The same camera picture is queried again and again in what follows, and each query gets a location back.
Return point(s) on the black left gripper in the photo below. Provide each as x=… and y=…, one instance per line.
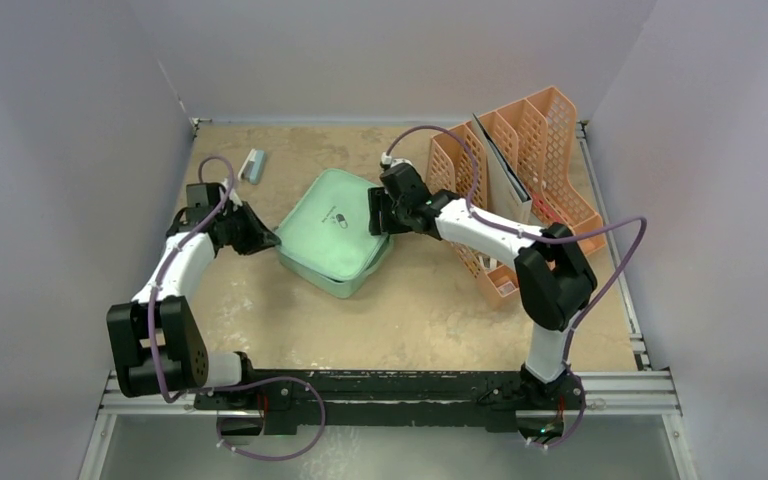
x=261, y=239

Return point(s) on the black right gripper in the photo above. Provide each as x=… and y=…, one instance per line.
x=381, y=212

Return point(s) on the mint green case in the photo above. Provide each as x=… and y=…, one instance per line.
x=325, y=239

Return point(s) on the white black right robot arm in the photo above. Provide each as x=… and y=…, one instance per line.
x=555, y=280

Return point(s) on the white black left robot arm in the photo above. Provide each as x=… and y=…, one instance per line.
x=155, y=340

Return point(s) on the grey folder in organizer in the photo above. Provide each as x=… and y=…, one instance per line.
x=507, y=195

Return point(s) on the peach plastic file organizer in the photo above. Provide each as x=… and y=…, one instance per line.
x=536, y=136

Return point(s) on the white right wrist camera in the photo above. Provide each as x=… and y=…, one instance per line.
x=388, y=161

